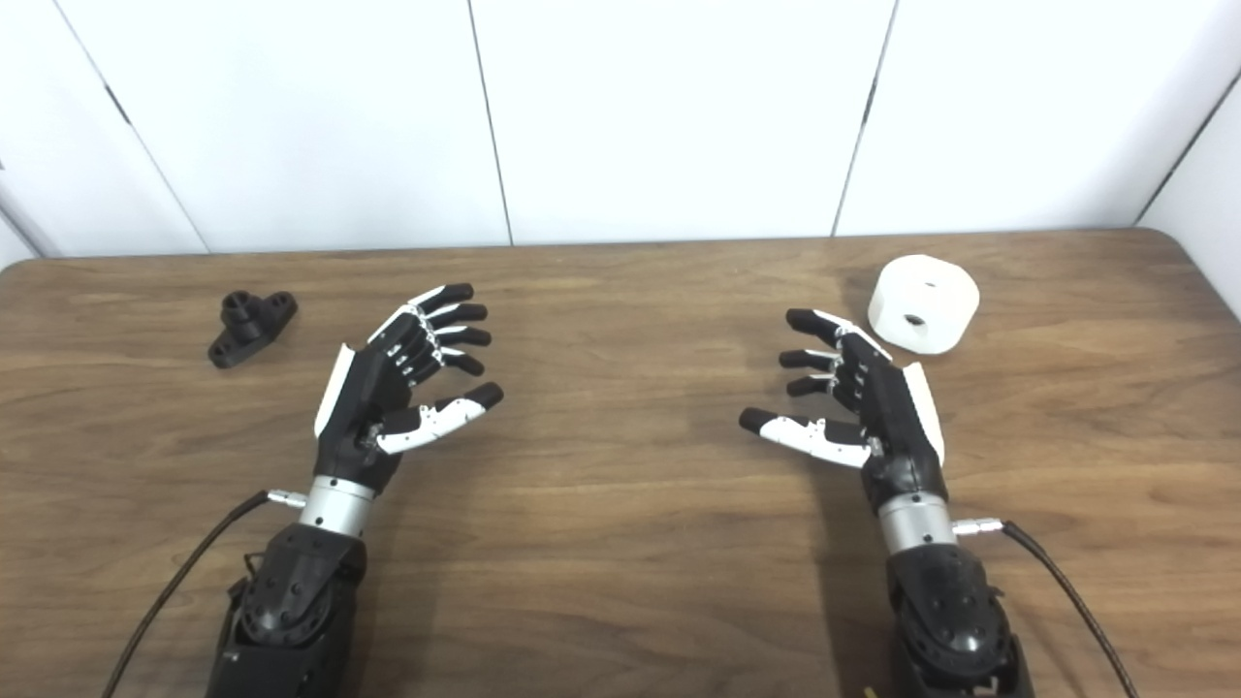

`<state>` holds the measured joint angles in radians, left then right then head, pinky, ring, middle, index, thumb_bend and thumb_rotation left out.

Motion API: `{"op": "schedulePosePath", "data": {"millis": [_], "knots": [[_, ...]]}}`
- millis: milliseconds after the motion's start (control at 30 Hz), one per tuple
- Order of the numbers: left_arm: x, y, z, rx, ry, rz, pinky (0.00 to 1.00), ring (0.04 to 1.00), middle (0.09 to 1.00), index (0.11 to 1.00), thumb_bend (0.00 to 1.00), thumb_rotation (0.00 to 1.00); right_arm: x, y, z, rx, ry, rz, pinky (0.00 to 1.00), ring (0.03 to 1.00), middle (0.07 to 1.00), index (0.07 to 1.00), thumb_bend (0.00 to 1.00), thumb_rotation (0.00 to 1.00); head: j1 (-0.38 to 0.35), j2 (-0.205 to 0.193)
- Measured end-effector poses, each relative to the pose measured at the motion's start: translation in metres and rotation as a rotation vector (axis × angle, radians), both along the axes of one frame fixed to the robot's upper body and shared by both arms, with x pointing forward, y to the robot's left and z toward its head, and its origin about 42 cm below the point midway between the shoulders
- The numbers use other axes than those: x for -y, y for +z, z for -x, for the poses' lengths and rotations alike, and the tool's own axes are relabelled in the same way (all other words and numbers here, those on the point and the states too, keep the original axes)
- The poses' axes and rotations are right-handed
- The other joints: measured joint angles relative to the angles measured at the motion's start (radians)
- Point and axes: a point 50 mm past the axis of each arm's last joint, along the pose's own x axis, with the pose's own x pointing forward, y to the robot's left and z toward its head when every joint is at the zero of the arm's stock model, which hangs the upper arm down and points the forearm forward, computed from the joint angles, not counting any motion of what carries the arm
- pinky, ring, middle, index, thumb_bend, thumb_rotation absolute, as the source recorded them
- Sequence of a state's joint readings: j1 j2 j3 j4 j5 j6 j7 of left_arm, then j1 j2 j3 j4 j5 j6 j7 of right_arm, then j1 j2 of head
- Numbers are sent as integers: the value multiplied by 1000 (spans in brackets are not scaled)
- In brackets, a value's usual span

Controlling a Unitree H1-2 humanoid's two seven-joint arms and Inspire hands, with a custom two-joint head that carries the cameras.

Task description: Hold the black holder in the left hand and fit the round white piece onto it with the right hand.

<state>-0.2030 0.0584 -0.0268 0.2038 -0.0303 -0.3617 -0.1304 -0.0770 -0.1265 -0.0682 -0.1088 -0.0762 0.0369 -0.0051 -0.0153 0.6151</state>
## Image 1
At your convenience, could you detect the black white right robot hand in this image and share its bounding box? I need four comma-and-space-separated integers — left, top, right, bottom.
739, 308, 948, 515

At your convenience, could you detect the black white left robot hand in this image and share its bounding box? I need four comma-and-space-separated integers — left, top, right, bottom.
313, 283, 505, 497

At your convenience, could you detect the round white plastic piece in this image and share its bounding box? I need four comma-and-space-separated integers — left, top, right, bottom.
868, 254, 980, 355

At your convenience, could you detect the black plastic flanged holder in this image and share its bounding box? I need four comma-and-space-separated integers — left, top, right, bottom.
207, 291, 299, 369

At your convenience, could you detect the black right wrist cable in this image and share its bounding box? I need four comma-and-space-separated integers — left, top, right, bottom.
953, 519, 1140, 698

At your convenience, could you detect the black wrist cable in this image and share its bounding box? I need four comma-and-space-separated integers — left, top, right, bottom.
102, 490, 309, 698
953, 519, 1140, 698

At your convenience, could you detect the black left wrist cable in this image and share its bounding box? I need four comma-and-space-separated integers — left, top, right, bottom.
102, 490, 309, 698

